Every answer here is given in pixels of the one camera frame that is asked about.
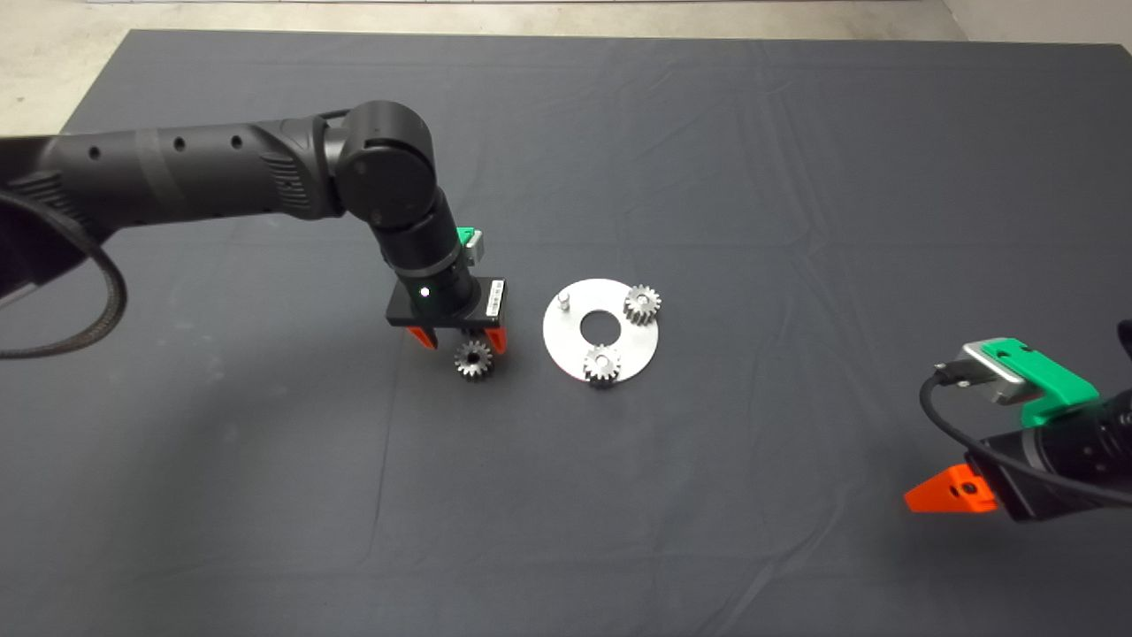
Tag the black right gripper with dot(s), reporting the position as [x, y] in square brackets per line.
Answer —
[1026, 504]

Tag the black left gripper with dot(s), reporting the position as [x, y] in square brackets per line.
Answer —
[442, 301]

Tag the small steel gear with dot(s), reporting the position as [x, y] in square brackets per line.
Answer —
[473, 361]
[601, 363]
[642, 303]

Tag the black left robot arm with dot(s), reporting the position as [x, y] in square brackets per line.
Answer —
[195, 177]

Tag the round metal plate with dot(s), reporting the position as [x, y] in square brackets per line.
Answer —
[566, 345]

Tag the dark grey table cloth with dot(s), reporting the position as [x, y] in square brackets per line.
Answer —
[796, 177]

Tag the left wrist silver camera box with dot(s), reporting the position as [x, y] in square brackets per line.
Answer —
[477, 248]

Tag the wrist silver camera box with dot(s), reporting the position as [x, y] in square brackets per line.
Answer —
[477, 248]
[992, 373]

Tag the left wrist green camera mount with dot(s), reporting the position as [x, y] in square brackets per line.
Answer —
[463, 236]

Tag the wrist green camera mount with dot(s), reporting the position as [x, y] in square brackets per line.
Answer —
[463, 236]
[1052, 385]

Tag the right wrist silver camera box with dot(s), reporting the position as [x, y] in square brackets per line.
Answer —
[992, 373]

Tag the right wrist green camera mount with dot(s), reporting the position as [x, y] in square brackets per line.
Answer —
[1052, 385]

